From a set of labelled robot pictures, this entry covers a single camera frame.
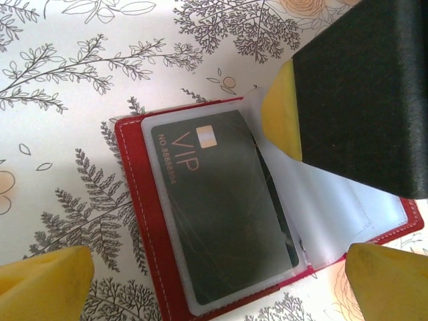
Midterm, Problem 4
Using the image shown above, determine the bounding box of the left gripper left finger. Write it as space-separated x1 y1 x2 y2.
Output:
0 245 95 321

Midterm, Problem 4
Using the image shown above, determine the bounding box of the floral printed tablecloth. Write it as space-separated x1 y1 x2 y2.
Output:
0 0 428 321

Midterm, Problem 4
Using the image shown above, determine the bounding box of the black VIP card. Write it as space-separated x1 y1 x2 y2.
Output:
150 109 300 306

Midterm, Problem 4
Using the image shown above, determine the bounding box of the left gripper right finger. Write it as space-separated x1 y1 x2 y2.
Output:
345 242 428 321

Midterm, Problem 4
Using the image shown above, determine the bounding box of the red leather card holder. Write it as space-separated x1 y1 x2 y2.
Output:
112 96 425 317

